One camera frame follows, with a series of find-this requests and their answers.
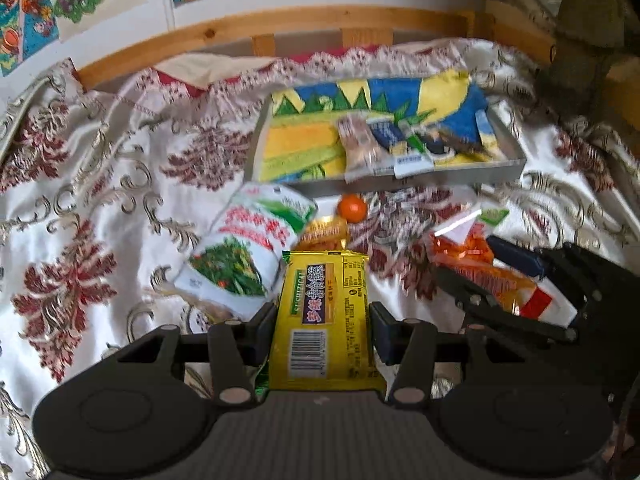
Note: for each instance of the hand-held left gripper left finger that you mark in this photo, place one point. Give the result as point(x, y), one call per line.
point(262, 332)

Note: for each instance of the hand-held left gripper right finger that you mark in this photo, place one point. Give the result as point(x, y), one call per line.
point(381, 332)

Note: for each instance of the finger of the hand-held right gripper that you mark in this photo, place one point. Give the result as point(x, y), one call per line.
point(515, 255)
point(480, 305)

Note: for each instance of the orange red snack packet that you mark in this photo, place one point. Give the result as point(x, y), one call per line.
point(480, 265)

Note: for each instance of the yellow snack packet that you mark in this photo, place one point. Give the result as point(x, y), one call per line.
point(325, 320)

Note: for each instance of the green vegetable snack packet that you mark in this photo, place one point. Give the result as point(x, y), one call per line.
point(245, 245)

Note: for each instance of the dark blue white snack packet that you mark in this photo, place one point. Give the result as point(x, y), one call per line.
point(402, 152)

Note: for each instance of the clear nut snack packet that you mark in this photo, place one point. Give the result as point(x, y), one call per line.
point(360, 147)

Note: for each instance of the grey tray with colourful lining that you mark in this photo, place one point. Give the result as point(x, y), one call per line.
point(310, 145)

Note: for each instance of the small orange snack packet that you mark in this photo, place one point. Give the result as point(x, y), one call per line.
point(325, 232)

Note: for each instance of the small orange ball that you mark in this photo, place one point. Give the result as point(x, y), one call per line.
point(352, 208)

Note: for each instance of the floral satin blanket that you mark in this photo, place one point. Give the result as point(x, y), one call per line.
point(100, 210)

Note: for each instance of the olive hanging coat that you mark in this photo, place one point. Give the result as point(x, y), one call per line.
point(585, 25)

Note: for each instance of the cream bed sheet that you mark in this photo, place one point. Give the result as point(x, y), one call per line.
point(215, 67)

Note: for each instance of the wooden bed headboard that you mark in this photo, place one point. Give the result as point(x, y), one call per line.
point(250, 25)

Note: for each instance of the blue girl wall drawing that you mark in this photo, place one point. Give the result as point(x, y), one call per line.
point(25, 20)

